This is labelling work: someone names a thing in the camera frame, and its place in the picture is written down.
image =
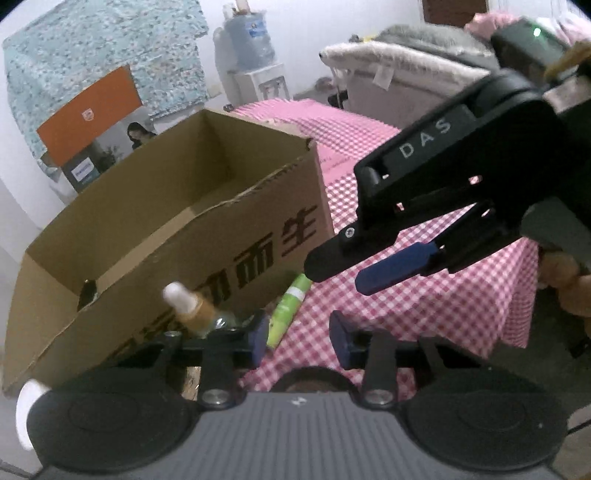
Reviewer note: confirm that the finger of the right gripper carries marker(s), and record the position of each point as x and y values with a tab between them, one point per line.
418	259
352	245

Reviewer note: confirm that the brown cardboard box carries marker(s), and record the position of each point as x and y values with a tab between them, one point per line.
227	206

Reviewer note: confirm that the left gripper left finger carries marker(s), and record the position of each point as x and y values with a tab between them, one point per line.
222	356

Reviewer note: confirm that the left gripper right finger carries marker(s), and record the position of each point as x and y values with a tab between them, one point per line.
380	356

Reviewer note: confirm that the floral patterned cloth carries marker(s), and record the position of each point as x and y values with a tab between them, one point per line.
75	44

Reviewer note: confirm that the amber dropper bottle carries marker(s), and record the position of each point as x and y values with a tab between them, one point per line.
197	313

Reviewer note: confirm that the green tube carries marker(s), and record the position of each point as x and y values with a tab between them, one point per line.
286	310

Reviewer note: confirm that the blue water jug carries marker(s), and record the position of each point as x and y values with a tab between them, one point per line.
251	41

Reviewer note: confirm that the white water dispenser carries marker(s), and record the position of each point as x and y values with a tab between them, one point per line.
245	87

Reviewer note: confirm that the orange Philips product box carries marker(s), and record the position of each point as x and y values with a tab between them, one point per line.
97	129

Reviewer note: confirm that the right hand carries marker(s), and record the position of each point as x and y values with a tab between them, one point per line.
563	272

